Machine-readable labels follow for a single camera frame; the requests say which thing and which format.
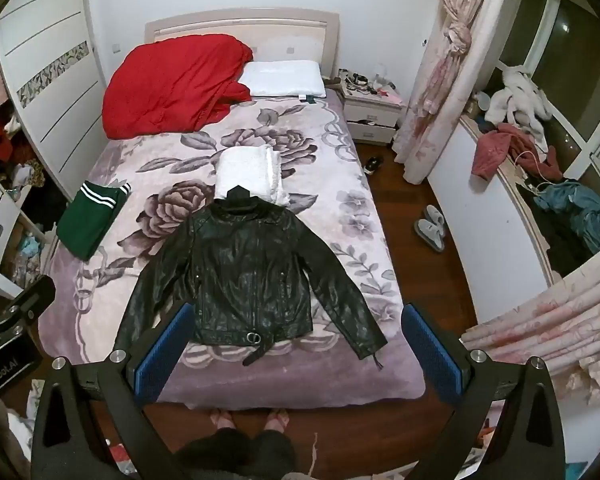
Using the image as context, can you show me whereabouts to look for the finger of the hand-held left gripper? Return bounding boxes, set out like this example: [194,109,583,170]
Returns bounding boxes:
[0,275,57,348]

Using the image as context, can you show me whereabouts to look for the white pillow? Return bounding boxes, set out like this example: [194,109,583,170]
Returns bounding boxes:
[239,60,327,101]

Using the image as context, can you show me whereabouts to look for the white wardrobe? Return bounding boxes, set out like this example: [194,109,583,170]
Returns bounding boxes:
[0,0,106,203]

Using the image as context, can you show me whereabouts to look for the person's right pink slipper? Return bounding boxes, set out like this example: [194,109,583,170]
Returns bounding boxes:
[264,407,291,431]

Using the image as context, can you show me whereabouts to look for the person's legs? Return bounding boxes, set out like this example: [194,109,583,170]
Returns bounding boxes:
[172,425,301,480]

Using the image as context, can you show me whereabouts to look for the tied pink floral curtain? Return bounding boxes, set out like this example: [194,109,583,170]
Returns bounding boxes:
[392,0,513,186]

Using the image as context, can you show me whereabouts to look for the white fluffy garment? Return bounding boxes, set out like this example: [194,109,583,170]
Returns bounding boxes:
[485,67,552,132]

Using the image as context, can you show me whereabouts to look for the small bedside clutter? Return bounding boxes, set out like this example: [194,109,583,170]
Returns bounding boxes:
[337,67,401,98]

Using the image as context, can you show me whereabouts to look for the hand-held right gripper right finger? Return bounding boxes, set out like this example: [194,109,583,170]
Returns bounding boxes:
[401,302,567,480]

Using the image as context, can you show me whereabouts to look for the grey slipper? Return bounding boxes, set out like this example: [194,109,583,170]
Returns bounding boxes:
[425,205,449,238]
[414,219,444,252]

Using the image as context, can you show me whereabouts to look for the white nightstand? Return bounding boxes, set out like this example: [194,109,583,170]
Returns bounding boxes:
[341,84,406,144]

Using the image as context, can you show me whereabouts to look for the teal jacket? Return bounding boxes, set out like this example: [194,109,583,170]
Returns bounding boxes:
[532,180,600,257]

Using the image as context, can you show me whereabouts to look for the black leather jacket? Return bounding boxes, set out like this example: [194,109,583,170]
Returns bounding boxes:
[114,185,388,372]

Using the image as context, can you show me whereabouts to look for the white curved window bench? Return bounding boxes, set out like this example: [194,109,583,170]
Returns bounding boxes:
[426,115,600,321]

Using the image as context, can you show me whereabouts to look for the folded white fleece blanket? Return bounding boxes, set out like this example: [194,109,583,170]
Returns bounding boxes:
[215,144,291,208]

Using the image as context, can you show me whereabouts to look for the loose pink floral curtain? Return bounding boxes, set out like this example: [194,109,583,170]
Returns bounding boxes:
[462,245,600,406]

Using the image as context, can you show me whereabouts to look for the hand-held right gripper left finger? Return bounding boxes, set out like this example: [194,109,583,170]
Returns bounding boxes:
[30,302,201,480]

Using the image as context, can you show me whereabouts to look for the dark cloth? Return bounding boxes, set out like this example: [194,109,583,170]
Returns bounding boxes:
[527,195,597,279]

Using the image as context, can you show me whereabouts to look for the window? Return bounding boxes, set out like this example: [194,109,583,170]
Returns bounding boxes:
[500,0,600,181]

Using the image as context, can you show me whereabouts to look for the floral plush blanket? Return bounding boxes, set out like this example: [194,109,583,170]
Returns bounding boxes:
[37,92,427,406]

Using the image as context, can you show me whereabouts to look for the green pants with white stripes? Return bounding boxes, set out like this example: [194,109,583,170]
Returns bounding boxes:
[56,181,132,262]

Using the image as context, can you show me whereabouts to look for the white charging cable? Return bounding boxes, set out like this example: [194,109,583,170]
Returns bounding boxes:
[514,151,557,192]

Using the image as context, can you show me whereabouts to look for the red garment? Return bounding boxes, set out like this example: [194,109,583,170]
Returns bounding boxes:
[471,122,562,182]

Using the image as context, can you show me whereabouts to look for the person's left pink slipper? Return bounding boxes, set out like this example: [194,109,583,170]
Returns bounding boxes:
[207,408,236,431]

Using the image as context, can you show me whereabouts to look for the red duvet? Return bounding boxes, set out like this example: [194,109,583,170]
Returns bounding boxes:
[102,35,255,140]

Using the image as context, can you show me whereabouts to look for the beige bed headboard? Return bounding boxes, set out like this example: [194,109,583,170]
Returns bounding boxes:
[145,7,341,78]

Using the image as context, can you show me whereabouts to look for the person's pink slipper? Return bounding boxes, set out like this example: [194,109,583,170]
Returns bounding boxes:
[207,408,236,431]
[264,407,291,431]

